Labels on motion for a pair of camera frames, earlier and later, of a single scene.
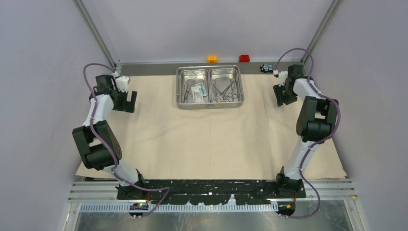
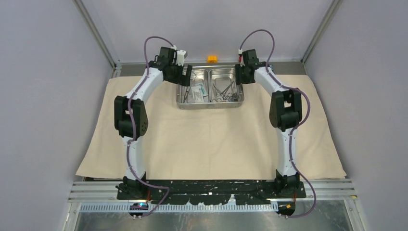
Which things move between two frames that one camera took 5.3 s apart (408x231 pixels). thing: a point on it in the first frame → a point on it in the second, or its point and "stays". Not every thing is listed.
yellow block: (212, 59) stays
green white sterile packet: (198, 92) stays
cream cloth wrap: (162, 142) stays
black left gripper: (127, 106) → (182, 80)
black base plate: (202, 192) stays
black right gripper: (281, 99) → (239, 79)
